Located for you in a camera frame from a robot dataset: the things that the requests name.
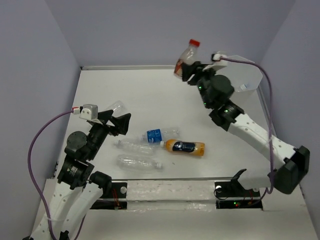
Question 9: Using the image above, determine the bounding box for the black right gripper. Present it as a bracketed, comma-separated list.
[181, 61, 218, 110]

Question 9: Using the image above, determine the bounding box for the white front cover board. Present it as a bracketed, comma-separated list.
[78, 180, 317, 240]

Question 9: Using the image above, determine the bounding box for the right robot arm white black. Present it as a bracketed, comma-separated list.
[179, 56, 310, 196]

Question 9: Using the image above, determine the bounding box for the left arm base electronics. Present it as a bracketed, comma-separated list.
[90, 182, 128, 210]

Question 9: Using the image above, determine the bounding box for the red cap small bottle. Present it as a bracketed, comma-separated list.
[174, 39, 201, 80]

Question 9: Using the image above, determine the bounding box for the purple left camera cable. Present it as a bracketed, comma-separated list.
[27, 106, 89, 240]

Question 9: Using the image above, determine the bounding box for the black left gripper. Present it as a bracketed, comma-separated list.
[87, 109, 132, 159]

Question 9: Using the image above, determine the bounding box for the blue label water bottle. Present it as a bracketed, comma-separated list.
[141, 127, 180, 144]

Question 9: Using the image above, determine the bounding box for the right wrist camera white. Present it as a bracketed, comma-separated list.
[203, 51, 228, 71]

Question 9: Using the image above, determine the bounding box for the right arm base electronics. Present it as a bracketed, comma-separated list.
[213, 181, 263, 210]

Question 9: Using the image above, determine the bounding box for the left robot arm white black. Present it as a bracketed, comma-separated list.
[27, 104, 131, 240]

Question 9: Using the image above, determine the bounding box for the white octagonal bin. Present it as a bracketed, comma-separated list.
[223, 55, 263, 93]

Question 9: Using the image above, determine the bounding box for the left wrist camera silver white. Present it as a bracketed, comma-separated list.
[79, 104, 98, 121]

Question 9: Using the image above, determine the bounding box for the orange juice bottle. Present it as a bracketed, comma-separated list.
[160, 139, 206, 157]

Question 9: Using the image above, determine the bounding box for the clear capless bottle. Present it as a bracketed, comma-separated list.
[105, 100, 128, 118]

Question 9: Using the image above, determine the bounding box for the aluminium back rail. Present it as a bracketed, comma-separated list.
[80, 65, 175, 71]

